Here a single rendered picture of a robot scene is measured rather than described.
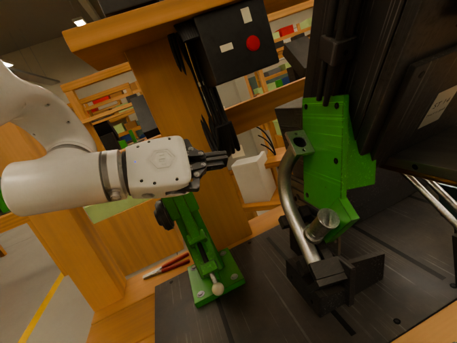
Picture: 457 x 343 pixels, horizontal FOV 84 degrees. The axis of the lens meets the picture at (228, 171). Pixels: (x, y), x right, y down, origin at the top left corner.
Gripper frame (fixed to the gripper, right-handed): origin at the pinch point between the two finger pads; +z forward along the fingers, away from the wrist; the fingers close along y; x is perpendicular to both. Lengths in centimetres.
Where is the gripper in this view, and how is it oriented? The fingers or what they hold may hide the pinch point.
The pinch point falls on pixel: (215, 160)
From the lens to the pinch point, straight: 46.5
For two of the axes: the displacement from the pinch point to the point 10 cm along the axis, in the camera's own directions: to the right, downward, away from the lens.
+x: -1.3, 5.3, 8.4
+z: 9.6, -1.5, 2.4
